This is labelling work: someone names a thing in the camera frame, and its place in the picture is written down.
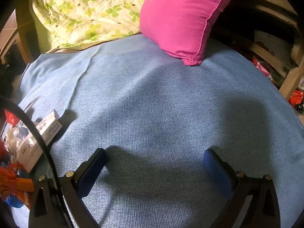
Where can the long toothpaste carton box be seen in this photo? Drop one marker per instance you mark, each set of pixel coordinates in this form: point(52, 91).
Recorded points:
point(30, 156)

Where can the orange snack wrapper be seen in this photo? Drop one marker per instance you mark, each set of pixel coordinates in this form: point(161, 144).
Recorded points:
point(14, 182)

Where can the small red plastic bag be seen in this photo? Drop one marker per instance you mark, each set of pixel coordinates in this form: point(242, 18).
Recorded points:
point(296, 98)

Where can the white tissue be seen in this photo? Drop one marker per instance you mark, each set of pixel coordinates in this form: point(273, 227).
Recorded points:
point(14, 137)

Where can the small blue plastic bag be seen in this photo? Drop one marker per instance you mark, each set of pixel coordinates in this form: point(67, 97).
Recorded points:
point(14, 200)

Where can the pink pillow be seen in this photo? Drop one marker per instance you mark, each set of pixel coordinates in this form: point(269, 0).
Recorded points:
point(180, 16)

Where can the green floral quilt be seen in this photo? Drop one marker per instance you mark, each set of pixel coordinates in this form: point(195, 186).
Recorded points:
point(83, 9)

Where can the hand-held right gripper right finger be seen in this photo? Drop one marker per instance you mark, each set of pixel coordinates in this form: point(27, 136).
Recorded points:
point(218, 175)

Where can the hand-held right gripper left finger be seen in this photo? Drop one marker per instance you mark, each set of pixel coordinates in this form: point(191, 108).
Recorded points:
point(91, 173)

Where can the wooden table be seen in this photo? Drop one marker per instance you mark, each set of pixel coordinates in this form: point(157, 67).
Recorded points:
point(292, 80)

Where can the wooden cabinet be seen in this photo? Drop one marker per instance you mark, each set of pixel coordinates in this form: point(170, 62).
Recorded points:
point(25, 35)

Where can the blue blanket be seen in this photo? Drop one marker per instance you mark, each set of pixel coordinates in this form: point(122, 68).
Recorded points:
point(154, 99)

